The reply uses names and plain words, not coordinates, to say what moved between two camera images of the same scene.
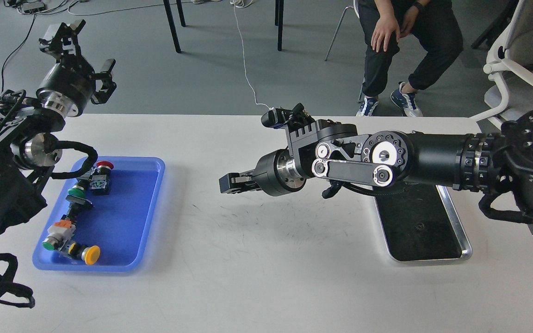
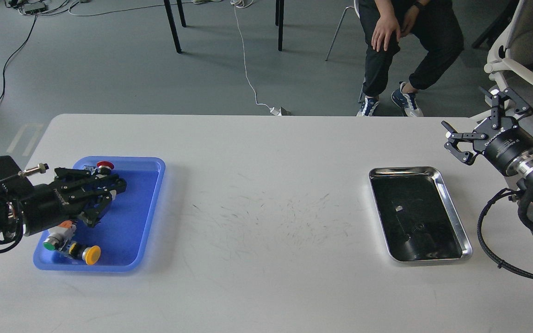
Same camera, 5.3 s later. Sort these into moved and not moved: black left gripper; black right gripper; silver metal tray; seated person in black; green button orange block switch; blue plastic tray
Moved: black right gripper; black left gripper
Not moved: silver metal tray; green button orange block switch; seated person in black; blue plastic tray
